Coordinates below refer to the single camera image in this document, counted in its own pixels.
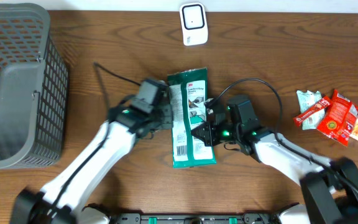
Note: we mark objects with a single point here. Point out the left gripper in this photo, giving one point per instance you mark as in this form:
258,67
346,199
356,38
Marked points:
167,114

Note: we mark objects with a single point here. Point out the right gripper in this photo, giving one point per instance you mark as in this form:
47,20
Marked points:
209,134

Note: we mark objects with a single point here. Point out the green white packet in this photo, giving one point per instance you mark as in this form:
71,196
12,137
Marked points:
188,92

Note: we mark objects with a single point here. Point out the slim red stick packet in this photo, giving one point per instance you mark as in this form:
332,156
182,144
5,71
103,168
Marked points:
320,105

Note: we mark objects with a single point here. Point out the teal wet wipes packet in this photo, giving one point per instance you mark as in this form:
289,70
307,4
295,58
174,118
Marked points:
306,100

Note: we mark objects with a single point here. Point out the large red snack bag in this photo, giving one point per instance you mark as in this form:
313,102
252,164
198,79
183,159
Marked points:
340,119

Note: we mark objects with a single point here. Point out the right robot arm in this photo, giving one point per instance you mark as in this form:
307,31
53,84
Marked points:
329,188

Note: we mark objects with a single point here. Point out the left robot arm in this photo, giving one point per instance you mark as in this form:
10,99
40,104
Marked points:
63,199

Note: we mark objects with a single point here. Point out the white barcode scanner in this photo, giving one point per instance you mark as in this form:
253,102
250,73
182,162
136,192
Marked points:
193,24

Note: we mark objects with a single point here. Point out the grey plastic mesh basket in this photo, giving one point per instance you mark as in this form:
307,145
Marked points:
34,83

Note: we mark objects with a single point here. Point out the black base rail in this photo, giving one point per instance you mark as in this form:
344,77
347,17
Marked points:
136,218

